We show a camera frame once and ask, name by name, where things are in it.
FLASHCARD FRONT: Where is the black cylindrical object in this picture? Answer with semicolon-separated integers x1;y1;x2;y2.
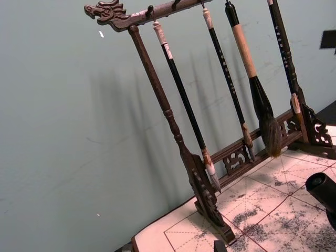
305;172;336;232

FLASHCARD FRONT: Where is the black brush with white characters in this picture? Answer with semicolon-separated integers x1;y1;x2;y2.
266;0;303;124

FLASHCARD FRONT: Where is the large brush with tan handle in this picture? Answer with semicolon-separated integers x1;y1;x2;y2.
224;0;283;159

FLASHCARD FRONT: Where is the black brush with white cap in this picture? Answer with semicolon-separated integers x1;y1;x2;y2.
153;21;223;194

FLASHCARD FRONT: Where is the carved dark wooden brush rack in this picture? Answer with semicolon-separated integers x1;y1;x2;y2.
83;0;335;244

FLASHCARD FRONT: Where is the thin black brush, white cap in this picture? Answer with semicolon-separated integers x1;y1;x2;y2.
201;7;256;162

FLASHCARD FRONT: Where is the white gridded calligraphy mat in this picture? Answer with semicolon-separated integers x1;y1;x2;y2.
131;148;336;252

